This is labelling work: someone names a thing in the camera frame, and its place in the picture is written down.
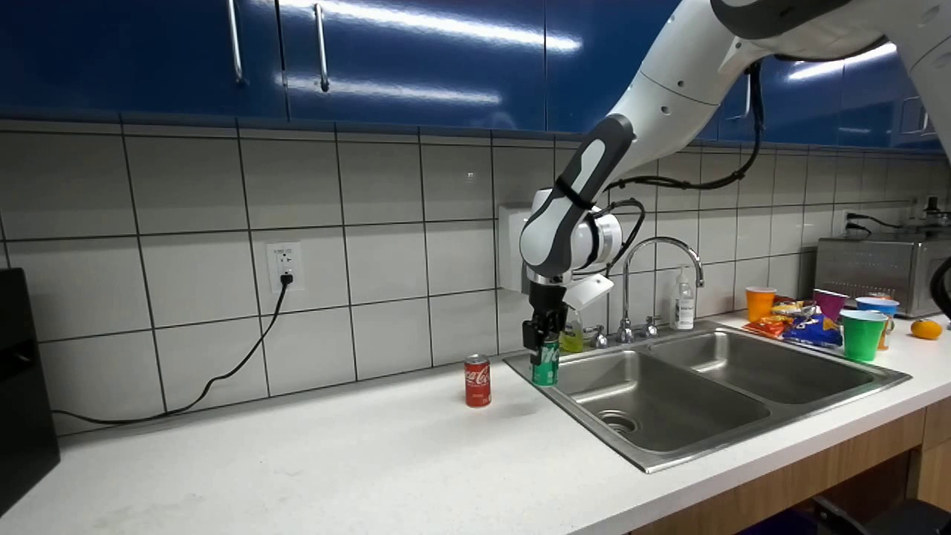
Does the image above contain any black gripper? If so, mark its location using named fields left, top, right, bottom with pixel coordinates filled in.
left=520, top=279, right=572, bottom=353

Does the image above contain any green soda can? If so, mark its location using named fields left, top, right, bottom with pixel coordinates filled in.
left=528, top=338, right=560, bottom=390

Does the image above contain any red soda can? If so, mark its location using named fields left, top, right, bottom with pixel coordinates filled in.
left=461, top=352, right=494, bottom=411

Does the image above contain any stainless steel double sink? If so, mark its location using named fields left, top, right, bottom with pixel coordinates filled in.
left=503, top=320, right=913, bottom=476

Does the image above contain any green dish soap bottle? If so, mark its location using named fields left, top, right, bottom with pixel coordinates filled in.
left=555, top=325, right=589, bottom=357

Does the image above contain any chrome gooseneck faucet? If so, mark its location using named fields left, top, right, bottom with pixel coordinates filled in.
left=615, top=234, right=708, bottom=346

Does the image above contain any clear pump soap bottle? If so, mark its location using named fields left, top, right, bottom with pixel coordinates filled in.
left=672, top=270, right=697, bottom=332

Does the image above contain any orange plastic cup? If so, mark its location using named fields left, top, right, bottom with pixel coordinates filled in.
left=743, top=285, right=779, bottom=325

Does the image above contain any red snack bag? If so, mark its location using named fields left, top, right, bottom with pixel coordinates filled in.
left=746, top=313, right=797, bottom=341

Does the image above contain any yellow snack bag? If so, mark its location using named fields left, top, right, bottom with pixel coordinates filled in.
left=770, top=297, right=822, bottom=320

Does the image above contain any blue snack bag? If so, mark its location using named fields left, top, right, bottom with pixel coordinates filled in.
left=785, top=313, right=843, bottom=353

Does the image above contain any wooden base cabinet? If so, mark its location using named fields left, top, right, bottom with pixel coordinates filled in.
left=633, top=395, right=951, bottom=535

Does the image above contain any purple plastic cup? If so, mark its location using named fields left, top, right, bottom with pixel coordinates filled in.
left=810, top=285, right=853, bottom=320

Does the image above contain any blue cabinet door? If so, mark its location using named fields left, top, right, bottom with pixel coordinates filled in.
left=0, top=0, right=283, bottom=129
left=754, top=53, right=926, bottom=151
left=544, top=0, right=687, bottom=139
left=272, top=0, right=550, bottom=136

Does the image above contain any green plastic cup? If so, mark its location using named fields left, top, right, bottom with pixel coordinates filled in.
left=838, top=305, right=889, bottom=366

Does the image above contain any steel toaster oven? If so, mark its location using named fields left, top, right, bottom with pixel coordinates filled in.
left=810, top=234, right=951, bottom=320

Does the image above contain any blue plastic cup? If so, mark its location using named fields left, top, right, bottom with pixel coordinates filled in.
left=856, top=294, right=902, bottom=352

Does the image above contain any black coffee maker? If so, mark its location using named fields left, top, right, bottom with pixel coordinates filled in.
left=0, top=265, right=61, bottom=516

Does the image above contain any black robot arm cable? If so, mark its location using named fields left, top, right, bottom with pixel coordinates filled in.
left=592, top=56, right=766, bottom=277

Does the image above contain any white wall outlet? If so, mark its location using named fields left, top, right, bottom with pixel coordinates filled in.
left=263, top=242, right=306, bottom=294

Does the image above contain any black power cord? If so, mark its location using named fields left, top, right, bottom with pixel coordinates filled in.
left=51, top=270, right=296, bottom=432

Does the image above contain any black appliance cord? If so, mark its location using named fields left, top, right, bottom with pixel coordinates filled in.
left=843, top=204, right=913, bottom=237

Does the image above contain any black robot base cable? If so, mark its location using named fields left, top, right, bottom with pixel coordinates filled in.
left=926, top=256, right=951, bottom=320

